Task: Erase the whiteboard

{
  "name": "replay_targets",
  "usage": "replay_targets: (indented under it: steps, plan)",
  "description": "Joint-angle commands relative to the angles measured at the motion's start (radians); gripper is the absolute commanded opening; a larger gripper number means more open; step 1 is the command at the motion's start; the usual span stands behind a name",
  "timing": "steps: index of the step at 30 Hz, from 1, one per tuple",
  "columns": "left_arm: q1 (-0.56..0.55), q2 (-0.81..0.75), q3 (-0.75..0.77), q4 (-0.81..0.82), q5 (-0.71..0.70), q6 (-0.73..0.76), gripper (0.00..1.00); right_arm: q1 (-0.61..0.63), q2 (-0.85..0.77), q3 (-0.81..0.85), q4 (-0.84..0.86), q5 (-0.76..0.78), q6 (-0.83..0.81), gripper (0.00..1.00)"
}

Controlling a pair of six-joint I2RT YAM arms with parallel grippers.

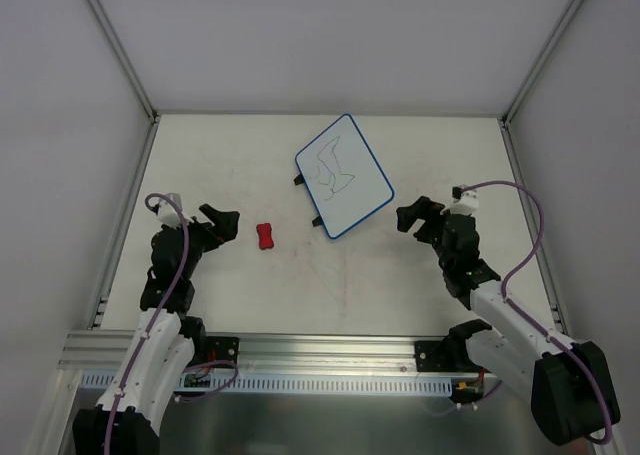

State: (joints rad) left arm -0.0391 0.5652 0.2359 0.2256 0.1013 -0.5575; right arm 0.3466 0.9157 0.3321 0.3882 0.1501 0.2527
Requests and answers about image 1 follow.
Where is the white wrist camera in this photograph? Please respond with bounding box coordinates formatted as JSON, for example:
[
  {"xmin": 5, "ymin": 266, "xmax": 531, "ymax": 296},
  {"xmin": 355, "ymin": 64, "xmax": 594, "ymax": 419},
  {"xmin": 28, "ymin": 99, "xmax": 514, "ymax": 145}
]
[
  {"xmin": 447, "ymin": 185, "xmax": 479, "ymax": 216},
  {"xmin": 151, "ymin": 192, "xmax": 191, "ymax": 228}
]

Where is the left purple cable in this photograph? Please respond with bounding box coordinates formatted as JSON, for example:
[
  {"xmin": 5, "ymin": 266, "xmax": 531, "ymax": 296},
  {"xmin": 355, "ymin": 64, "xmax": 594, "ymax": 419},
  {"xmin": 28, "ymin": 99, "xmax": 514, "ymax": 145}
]
[{"xmin": 102, "ymin": 192, "xmax": 239, "ymax": 455}]

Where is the slotted white cable duct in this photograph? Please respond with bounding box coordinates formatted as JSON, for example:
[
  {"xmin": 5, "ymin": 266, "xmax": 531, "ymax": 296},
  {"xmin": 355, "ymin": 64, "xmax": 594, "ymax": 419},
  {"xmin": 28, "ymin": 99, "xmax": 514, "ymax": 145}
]
[{"xmin": 79, "ymin": 370, "xmax": 453, "ymax": 398}]

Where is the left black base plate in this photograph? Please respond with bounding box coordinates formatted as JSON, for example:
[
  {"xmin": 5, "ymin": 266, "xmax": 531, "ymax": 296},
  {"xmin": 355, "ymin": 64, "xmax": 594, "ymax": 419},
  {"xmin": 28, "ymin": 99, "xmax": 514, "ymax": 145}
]
[{"xmin": 202, "ymin": 335, "xmax": 240, "ymax": 363}]

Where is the left aluminium frame post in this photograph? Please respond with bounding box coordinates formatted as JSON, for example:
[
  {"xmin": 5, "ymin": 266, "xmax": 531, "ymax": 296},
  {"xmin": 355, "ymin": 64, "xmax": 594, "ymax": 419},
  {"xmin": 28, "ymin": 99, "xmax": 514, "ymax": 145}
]
[{"xmin": 85, "ymin": 0, "xmax": 158, "ymax": 122}]

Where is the blue-framed whiteboard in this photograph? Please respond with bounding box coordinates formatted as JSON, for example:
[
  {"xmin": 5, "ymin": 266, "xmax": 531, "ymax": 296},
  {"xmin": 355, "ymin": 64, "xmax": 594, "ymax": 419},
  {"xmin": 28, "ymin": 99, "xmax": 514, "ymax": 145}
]
[{"xmin": 294, "ymin": 113, "xmax": 395, "ymax": 240}]

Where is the right aluminium frame post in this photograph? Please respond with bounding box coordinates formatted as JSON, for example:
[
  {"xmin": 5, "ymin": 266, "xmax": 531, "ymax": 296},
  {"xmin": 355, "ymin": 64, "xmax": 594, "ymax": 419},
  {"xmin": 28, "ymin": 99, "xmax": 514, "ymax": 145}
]
[{"xmin": 501, "ymin": 0, "xmax": 586, "ymax": 126}]

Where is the purple cable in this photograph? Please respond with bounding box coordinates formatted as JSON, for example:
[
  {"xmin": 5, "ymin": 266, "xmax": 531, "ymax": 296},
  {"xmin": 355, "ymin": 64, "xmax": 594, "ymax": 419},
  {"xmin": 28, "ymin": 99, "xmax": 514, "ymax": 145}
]
[
  {"xmin": 424, "ymin": 180, "xmax": 614, "ymax": 445},
  {"xmin": 102, "ymin": 192, "xmax": 239, "ymax": 455}
]

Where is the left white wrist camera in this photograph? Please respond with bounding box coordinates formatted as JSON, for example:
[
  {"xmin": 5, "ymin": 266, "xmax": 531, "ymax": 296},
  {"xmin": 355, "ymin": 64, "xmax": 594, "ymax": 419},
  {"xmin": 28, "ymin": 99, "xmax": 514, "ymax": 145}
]
[{"xmin": 151, "ymin": 192, "xmax": 191, "ymax": 228}]

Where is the aluminium mounting rail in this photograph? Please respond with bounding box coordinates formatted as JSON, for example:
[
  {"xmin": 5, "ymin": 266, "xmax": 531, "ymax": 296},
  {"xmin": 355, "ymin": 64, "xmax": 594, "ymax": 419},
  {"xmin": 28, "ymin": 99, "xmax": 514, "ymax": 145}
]
[{"xmin": 58, "ymin": 330, "xmax": 440, "ymax": 375}]

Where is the red bone-shaped eraser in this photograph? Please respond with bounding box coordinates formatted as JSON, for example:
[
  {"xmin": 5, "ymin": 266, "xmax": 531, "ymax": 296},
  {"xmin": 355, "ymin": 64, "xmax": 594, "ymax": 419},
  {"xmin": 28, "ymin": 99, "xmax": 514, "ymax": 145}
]
[{"xmin": 256, "ymin": 223, "xmax": 275, "ymax": 250}]

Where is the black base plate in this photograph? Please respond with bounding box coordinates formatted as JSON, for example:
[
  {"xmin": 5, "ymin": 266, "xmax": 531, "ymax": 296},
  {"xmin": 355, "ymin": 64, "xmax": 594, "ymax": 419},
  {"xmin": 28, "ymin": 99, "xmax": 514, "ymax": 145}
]
[
  {"xmin": 202, "ymin": 335, "xmax": 240, "ymax": 363},
  {"xmin": 413, "ymin": 337, "xmax": 475, "ymax": 373}
]

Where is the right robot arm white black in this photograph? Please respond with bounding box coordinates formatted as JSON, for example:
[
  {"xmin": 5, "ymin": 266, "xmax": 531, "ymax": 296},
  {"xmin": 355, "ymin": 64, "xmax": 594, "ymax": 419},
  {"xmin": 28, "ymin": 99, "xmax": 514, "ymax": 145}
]
[{"xmin": 396, "ymin": 197, "xmax": 621, "ymax": 446}]

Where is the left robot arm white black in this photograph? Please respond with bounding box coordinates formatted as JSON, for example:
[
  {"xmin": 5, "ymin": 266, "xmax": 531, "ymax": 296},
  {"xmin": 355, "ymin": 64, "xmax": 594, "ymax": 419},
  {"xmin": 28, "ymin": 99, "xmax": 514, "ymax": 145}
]
[{"xmin": 72, "ymin": 196, "xmax": 240, "ymax": 454}]

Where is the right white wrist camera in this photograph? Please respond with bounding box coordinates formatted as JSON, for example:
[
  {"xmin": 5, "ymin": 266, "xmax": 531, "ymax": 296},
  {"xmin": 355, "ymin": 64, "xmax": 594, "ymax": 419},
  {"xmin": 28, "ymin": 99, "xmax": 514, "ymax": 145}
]
[{"xmin": 447, "ymin": 185, "xmax": 479, "ymax": 216}]

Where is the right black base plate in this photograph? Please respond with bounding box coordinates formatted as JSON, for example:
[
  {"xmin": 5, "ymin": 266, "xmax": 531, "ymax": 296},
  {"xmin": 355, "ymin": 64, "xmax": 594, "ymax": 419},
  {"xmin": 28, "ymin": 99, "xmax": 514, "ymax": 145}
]
[{"xmin": 413, "ymin": 337, "xmax": 475, "ymax": 373}]

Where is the aluminium frame post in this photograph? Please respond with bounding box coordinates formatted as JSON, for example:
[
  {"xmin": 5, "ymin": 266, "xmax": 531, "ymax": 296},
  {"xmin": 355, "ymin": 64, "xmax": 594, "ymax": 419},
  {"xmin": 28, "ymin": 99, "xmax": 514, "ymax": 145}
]
[
  {"xmin": 85, "ymin": 0, "xmax": 158, "ymax": 122},
  {"xmin": 501, "ymin": 0, "xmax": 586, "ymax": 126}
]

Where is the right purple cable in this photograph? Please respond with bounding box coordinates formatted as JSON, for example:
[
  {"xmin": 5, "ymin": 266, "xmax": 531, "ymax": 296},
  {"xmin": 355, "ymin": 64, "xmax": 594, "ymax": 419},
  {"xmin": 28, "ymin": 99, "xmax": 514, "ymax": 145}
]
[{"xmin": 424, "ymin": 180, "xmax": 614, "ymax": 445}]

